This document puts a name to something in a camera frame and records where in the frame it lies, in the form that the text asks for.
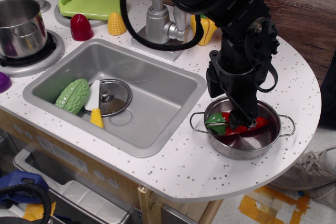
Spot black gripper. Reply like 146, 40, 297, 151
206, 50, 268, 130

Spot red toy chili pepper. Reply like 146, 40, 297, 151
205, 112, 270, 136

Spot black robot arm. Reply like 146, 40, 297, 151
172, 0, 279, 129

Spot yellow toy bell pepper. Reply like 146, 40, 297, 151
190, 15, 218, 46

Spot steel and glass pot lid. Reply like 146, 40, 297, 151
99, 79, 132, 116

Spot tall steel pot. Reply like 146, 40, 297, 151
1, 0, 48, 59

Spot grey toy sink basin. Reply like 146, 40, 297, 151
23, 39, 206, 157

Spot grey sneaker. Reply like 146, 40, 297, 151
270, 146, 335, 209

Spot grey toy faucet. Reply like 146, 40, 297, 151
138, 0, 188, 46

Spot yellow toy corn piece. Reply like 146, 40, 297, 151
107, 12, 127, 36

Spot green toy bitter gourd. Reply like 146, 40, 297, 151
55, 78, 89, 114

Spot wooden toy kitchen cabinet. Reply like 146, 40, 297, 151
1, 110, 222, 223

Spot green toy cutting board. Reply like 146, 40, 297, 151
58, 0, 121, 20

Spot dark red toy vegetable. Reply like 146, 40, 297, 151
70, 14, 94, 41

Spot grey round burner plate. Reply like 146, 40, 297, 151
54, 2, 121, 28

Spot grey stove burner front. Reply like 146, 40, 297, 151
1, 30, 65, 78

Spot grey stove knob small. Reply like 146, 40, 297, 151
36, 0, 51, 13

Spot purple toy eggplant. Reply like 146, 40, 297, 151
0, 72, 12, 93

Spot shallow steel pan with handles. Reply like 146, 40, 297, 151
191, 98, 296, 160

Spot white toy knife yellow handle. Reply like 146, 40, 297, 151
84, 80, 104, 129

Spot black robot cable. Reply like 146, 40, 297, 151
119, 0, 205, 51

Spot black corrugated hose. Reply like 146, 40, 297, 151
0, 183, 53, 222

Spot blue clamp handle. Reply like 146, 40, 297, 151
1, 170, 49, 204

